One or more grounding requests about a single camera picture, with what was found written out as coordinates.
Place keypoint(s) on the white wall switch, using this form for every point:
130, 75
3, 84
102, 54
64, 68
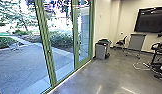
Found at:
100, 15

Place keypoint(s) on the green lid trash bin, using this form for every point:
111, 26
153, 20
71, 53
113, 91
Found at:
107, 43

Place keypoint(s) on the black wall screen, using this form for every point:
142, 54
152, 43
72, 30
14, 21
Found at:
151, 19

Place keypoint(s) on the green outdoor hedge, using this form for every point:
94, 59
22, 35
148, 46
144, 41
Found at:
62, 39

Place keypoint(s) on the black office chair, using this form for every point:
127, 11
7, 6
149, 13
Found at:
121, 42

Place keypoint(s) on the grey folding table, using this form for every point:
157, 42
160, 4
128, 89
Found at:
136, 42

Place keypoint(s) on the grey trash bin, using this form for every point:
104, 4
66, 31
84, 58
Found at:
101, 51

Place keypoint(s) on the green framed glass wall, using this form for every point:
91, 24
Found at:
46, 40

